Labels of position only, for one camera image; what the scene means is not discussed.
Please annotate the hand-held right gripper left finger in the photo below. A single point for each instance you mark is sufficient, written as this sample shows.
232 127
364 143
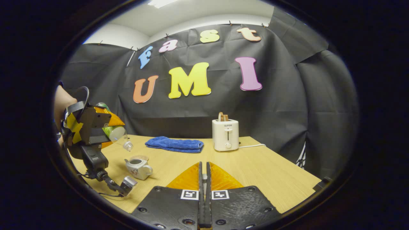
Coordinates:
172 207

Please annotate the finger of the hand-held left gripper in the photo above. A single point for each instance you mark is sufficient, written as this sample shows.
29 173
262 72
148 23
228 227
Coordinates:
104 140
115 121

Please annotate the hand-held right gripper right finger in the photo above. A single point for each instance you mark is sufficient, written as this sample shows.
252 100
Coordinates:
239 207

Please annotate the clear green-label water bottle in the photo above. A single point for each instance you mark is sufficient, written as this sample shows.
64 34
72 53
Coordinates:
116 132

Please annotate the white teacup lid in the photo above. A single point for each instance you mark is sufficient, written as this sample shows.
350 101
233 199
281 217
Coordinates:
204 179

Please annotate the white ceramic teacup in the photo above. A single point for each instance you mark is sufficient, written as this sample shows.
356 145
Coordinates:
137 171

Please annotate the blue folded towel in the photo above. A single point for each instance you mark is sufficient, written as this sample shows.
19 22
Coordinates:
174 144

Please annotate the white toaster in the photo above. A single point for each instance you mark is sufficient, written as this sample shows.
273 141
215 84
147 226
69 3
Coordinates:
225 137

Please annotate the white patterned panel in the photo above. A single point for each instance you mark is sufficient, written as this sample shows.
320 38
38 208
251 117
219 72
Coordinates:
301 156

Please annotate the bread slice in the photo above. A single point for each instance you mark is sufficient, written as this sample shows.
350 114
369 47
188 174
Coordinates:
223 117

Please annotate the black backdrop cloth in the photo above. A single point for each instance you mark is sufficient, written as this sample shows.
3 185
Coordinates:
287 105

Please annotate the ceiling light panel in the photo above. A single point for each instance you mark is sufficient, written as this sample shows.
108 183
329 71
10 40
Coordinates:
161 2

